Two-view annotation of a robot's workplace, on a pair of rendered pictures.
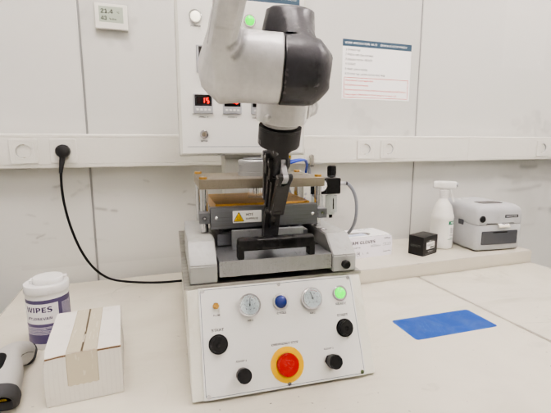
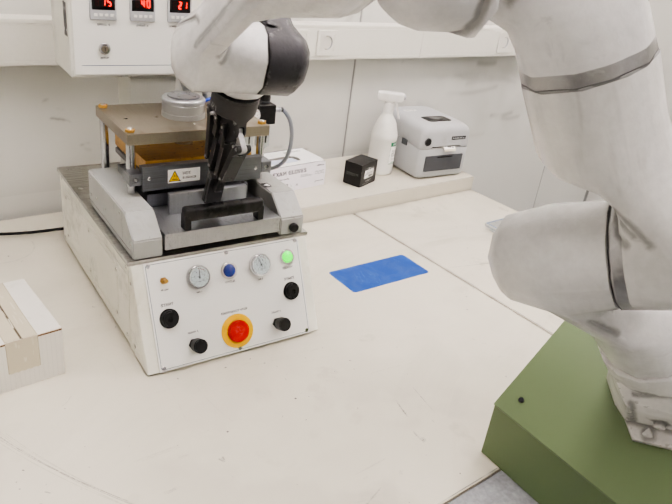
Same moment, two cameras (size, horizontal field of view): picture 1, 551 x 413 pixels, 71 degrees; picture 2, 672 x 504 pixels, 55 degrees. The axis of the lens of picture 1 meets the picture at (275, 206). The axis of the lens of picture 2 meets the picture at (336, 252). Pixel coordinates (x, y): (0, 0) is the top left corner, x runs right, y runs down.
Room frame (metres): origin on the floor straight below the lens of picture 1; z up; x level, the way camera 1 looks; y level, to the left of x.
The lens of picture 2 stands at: (-0.32, 0.21, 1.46)
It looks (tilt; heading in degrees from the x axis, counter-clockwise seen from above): 27 degrees down; 337
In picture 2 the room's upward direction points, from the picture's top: 8 degrees clockwise
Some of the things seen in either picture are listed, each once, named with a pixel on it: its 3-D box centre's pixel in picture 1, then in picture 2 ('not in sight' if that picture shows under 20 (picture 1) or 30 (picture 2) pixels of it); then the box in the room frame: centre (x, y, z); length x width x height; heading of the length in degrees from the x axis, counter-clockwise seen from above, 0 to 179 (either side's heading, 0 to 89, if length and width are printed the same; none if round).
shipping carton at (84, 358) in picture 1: (88, 349); (6, 334); (0.68, 0.36, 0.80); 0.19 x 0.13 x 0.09; 19
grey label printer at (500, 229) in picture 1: (477, 221); (422, 140); (1.48, -0.78, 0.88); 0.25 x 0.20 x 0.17; 13
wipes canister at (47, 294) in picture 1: (48, 308); not in sight; (0.80, 0.50, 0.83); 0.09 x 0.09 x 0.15
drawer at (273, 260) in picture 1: (260, 238); (192, 193); (0.85, 0.03, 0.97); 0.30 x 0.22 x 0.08; 15
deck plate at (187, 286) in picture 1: (252, 247); (175, 199); (0.93, 0.06, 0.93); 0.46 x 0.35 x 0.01; 15
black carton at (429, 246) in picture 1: (422, 243); (360, 170); (1.34, -0.52, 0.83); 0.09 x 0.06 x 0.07; 127
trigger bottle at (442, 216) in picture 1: (443, 214); (385, 132); (1.43, -0.63, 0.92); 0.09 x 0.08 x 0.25; 67
